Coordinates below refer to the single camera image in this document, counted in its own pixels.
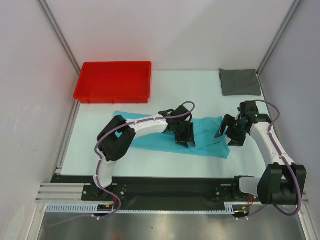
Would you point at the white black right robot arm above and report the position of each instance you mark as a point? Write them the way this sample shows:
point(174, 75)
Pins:
point(283, 181)

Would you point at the red plastic tray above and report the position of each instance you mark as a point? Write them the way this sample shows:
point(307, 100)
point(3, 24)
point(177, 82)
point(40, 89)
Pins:
point(114, 82)

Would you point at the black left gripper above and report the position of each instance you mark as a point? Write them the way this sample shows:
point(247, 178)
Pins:
point(188, 137)

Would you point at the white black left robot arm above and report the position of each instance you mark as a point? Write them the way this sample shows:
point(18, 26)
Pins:
point(115, 139)

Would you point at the right aluminium corner post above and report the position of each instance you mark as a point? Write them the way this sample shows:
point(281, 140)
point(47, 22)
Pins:
point(279, 34)

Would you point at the aluminium front frame rail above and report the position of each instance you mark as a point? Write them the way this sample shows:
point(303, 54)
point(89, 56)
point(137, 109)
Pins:
point(60, 193)

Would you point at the folded grey t-shirt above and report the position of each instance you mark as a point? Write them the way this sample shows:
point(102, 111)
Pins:
point(239, 82)

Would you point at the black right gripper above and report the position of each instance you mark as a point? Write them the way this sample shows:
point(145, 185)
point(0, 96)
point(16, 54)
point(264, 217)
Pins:
point(236, 140)

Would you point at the light blue t-shirt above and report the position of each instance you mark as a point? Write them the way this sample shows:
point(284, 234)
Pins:
point(151, 134)

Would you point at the left aluminium corner post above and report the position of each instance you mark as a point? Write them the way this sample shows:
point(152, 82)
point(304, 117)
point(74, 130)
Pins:
point(53, 23)

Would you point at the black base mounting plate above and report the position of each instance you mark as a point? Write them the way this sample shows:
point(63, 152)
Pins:
point(144, 204)

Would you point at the aluminium corner post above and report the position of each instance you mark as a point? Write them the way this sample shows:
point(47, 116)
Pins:
point(53, 23)
point(279, 34)

